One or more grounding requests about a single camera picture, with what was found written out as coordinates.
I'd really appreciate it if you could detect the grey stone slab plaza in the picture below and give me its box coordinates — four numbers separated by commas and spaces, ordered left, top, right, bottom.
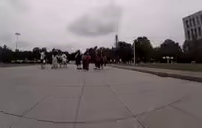
0, 63, 202, 128

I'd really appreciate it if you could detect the grey kerb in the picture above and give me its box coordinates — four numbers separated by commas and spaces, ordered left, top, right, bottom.
108, 63, 202, 85

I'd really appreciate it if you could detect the grass strip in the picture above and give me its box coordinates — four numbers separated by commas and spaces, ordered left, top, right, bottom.
135, 62, 202, 74

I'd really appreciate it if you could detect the row of trees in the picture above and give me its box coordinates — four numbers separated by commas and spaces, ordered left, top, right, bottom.
0, 35, 202, 65

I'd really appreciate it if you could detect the group of people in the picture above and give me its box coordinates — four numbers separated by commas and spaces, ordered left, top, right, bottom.
38, 46, 109, 71

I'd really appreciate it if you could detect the thin pole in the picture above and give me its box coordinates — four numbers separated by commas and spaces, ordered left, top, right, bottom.
132, 39, 137, 66

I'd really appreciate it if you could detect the lamp pole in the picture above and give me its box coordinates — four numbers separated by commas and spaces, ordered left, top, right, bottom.
14, 32, 22, 53

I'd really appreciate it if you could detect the distant tower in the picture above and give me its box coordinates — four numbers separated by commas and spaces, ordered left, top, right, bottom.
114, 34, 119, 49

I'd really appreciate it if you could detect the grey building with windows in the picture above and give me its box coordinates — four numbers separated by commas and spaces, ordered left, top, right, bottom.
182, 5, 202, 43

